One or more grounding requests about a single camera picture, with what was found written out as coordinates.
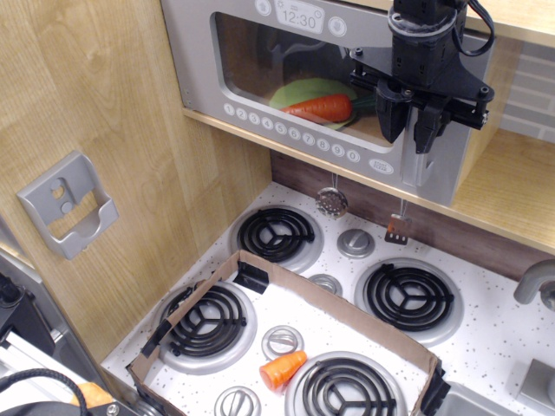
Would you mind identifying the whole orange toy carrot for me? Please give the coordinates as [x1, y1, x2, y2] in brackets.
[281, 94, 376, 124]

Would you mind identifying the green toy plate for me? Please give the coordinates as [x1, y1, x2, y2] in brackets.
[270, 78, 356, 129]

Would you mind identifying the grey back stove knob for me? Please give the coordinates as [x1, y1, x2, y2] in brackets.
[336, 229, 375, 259]

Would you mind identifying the hanging orange toy spatula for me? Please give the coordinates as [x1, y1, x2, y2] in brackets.
[384, 199, 412, 245]

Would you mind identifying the black braided cable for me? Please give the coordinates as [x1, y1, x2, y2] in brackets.
[0, 367, 90, 416]

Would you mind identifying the hanging silver strainer spoon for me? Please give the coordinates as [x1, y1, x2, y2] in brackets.
[315, 173, 349, 219]

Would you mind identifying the orange toy carrot piece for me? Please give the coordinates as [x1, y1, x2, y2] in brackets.
[259, 350, 307, 391]

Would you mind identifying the back right black burner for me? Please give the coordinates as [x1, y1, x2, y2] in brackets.
[354, 257, 464, 347]

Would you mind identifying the grey middle stove knob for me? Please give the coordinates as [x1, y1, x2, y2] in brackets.
[309, 274, 343, 297]

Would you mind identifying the grey stove knob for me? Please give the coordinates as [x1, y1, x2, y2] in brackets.
[261, 325, 304, 361]
[214, 386, 261, 416]
[309, 274, 343, 297]
[336, 229, 375, 259]

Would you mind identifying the grey toy microwave door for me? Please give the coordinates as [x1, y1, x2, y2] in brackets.
[161, 1, 492, 205]

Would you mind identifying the black equipment at left edge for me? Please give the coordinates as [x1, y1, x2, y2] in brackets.
[1, 274, 56, 356]

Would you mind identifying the grey centre front stove knob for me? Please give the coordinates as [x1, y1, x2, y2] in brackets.
[261, 325, 304, 361]

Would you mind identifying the brown cardboard frame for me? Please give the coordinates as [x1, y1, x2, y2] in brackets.
[127, 250, 449, 415]

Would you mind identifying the front left black burner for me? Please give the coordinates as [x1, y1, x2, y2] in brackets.
[160, 282, 258, 375]

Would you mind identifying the grey wall phone holder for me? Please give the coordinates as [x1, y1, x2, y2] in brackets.
[16, 151, 119, 260]

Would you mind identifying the grey toy sink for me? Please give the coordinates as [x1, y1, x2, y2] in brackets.
[436, 359, 554, 415]

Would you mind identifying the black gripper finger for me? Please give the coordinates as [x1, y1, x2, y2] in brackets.
[375, 81, 412, 143]
[414, 101, 451, 154]

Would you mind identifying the black burner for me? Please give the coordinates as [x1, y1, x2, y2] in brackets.
[284, 351, 408, 416]
[160, 282, 258, 375]
[229, 205, 324, 274]
[354, 257, 464, 347]

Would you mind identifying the front right black burner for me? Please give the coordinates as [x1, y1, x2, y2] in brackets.
[284, 351, 408, 416]

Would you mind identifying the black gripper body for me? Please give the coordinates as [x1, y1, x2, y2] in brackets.
[350, 32, 495, 129]

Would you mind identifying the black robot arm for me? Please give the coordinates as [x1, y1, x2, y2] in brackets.
[350, 1, 494, 154]

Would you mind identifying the back left black burner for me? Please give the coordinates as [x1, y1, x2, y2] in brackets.
[229, 205, 324, 274]

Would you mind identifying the grey toy faucet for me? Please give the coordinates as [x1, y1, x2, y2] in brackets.
[513, 259, 554, 311]

